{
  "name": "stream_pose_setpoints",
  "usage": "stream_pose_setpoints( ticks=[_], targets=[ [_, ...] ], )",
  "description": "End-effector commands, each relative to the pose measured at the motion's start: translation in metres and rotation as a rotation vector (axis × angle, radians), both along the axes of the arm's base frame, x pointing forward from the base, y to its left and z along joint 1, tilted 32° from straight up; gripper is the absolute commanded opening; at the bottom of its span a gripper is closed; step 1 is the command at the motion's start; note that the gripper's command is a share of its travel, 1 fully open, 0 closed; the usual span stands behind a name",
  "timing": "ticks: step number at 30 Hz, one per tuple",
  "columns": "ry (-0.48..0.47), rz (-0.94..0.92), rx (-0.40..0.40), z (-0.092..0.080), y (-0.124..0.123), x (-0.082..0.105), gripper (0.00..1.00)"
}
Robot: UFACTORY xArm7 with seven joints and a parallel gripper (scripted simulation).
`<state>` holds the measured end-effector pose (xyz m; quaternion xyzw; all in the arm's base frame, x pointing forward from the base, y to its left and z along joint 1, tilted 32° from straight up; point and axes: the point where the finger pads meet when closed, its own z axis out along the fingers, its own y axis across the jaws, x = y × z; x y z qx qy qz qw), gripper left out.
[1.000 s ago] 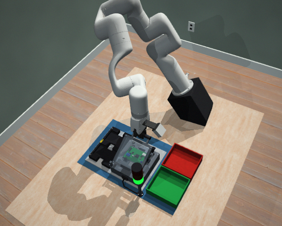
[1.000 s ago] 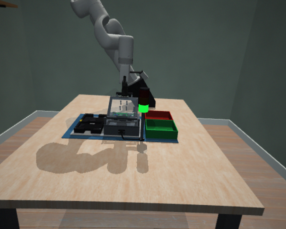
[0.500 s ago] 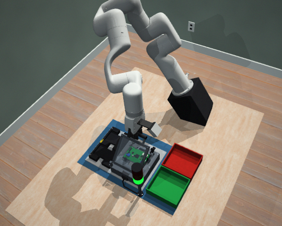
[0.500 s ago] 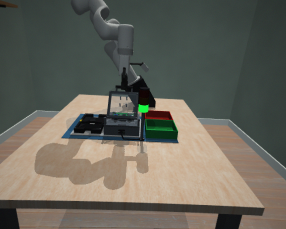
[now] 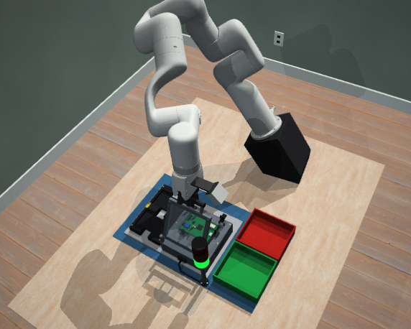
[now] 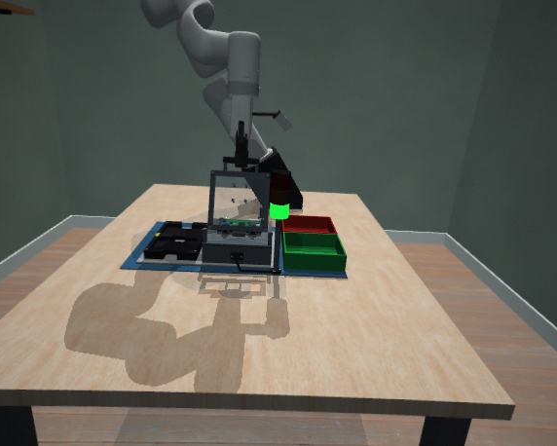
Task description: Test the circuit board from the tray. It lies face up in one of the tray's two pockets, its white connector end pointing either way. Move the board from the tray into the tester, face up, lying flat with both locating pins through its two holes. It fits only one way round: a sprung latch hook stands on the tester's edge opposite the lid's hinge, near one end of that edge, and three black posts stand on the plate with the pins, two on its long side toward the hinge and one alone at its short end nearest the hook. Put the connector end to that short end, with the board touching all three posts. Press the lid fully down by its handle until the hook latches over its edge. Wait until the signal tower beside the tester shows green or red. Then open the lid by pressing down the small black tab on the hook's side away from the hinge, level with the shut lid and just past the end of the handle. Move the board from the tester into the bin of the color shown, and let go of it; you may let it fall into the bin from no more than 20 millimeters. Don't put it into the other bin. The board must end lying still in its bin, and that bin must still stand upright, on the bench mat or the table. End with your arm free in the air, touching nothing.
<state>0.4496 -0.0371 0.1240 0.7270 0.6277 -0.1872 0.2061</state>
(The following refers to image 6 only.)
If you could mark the red open-top bin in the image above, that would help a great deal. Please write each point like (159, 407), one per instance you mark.
(307, 224)

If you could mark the green bin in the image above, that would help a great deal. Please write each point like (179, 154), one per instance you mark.
(311, 251)

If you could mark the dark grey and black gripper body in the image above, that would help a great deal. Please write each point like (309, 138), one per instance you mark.
(241, 110)

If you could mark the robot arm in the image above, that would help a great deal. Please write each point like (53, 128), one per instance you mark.
(238, 51)

